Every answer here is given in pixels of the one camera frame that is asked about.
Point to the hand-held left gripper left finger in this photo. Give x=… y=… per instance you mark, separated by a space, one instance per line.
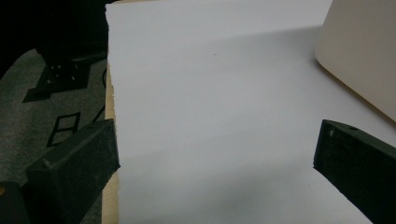
x=74 y=174

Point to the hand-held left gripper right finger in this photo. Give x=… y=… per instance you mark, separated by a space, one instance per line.
x=361 y=174

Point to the white plastic bin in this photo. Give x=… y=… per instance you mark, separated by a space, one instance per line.
x=361 y=46

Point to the black stand base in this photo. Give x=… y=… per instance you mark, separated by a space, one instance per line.
x=62 y=79

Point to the white paper sheet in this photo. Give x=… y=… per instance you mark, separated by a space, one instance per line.
x=211 y=109

